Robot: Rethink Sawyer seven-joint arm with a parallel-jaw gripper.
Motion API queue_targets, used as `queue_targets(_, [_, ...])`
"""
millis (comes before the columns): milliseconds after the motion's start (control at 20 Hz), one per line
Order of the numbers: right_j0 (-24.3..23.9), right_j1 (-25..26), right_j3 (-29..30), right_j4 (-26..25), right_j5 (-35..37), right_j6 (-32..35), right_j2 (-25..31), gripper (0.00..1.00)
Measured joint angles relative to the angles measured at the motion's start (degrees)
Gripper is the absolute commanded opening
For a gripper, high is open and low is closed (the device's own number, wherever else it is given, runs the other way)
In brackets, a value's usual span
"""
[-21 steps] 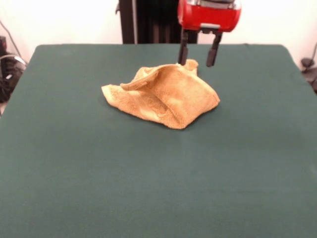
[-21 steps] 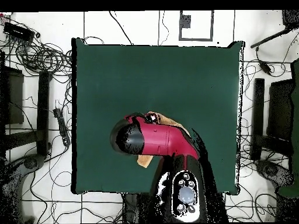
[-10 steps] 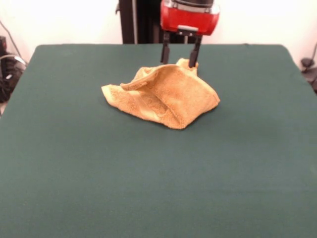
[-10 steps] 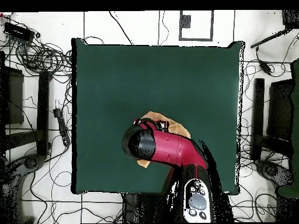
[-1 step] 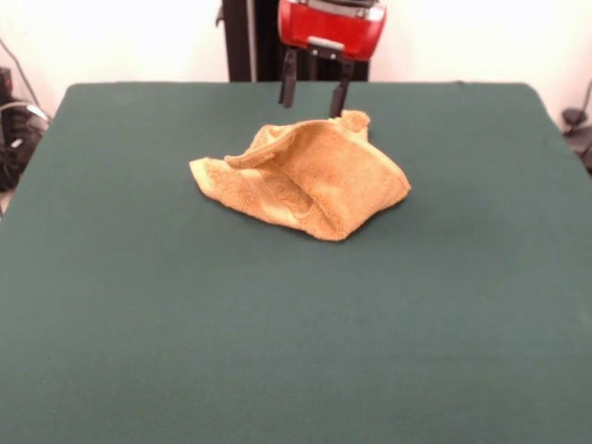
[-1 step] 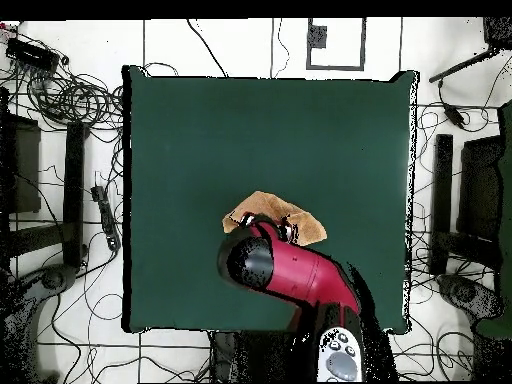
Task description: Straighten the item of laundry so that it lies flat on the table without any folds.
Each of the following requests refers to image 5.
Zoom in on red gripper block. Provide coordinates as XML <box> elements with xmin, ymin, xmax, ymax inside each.
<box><xmin>277</xmin><ymin>0</ymin><xmax>388</xmax><ymax>118</ymax></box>

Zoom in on tan terry towel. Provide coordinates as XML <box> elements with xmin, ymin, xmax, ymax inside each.
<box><xmin>188</xmin><ymin>109</ymin><xmax>413</xmax><ymax>243</ymax></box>

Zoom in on dark stand base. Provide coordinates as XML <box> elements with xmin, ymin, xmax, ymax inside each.
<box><xmin>0</xmin><ymin>67</ymin><xmax>53</xmax><ymax>191</ymax></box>
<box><xmin>561</xmin><ymin>78</ymin><xmax>592</xmax><ymax>176</ymax></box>

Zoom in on dark green table cloth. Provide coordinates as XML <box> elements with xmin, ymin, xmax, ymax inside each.
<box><xmin>0</xmin><ymin>80</ymin><xmax>592</xmax><ymax>444</ymax></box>

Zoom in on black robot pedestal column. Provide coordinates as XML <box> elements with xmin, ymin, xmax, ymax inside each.
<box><xmin>221</xmin><ymin>0</ymin><xmax>374</xmax><ymax>83</ymax></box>

